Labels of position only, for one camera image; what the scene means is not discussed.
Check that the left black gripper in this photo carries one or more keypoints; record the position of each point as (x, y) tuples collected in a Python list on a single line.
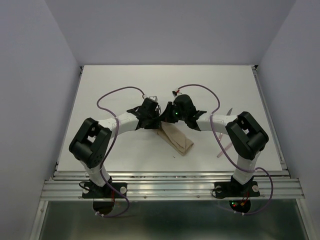
[(156, 124)]

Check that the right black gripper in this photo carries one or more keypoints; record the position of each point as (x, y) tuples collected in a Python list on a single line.
[(165, 115)]

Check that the beige cloth napkin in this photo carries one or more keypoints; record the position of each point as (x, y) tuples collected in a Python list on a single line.
[(174, 137)]

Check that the pink handled fork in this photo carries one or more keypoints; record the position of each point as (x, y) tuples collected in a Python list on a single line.
[(224, 150)]

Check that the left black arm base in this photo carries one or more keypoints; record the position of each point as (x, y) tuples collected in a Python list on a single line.
[(92, 191)]

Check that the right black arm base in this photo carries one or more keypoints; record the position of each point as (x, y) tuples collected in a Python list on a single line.
[(233, 189)]

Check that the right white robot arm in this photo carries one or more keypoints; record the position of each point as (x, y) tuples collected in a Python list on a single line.
[(246, 135)]

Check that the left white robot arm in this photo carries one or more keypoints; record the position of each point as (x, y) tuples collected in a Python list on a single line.
[(90, 144)]

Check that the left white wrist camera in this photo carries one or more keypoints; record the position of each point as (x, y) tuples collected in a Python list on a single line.
[(154, 98)]

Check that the pink handled knife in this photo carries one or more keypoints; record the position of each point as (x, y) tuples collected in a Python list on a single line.
[(228, 114)]

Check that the aluminium front rail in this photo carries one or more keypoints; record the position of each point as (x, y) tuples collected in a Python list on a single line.
[(173, 205)]

